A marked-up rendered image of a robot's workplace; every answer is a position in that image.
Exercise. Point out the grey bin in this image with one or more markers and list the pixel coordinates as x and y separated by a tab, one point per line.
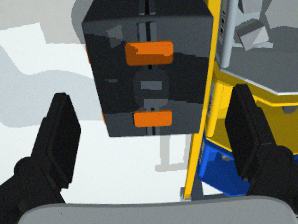
273	65

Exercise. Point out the blue open bin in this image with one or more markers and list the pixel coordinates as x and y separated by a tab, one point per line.
219	174

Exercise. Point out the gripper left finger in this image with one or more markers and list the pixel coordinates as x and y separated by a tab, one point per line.
39	179

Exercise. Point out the yellow open bin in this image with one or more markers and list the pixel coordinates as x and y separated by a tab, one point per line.
283	126

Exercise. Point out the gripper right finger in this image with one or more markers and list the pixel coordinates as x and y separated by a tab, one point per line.
259	161

